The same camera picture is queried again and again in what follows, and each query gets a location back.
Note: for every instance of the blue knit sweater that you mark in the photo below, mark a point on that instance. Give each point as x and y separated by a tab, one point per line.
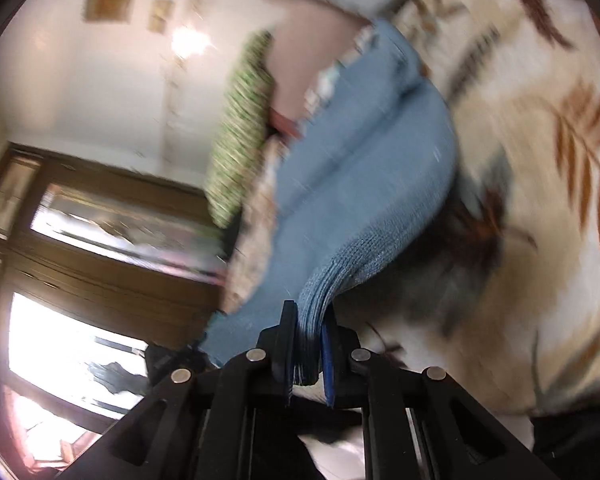
360	170

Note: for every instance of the wooden door with stained glass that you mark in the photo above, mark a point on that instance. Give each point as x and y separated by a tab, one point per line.
105	260

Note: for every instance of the green checkered pillow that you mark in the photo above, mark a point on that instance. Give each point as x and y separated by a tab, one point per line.
240	130

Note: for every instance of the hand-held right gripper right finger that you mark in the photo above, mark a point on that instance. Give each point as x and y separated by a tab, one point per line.
330	360

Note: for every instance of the leaf print blanket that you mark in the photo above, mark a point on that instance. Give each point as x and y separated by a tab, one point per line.
530	210

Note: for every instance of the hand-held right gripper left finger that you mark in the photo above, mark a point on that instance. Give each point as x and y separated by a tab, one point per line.
286	350

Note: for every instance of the dark cloth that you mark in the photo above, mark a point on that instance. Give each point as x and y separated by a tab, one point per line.
580	450

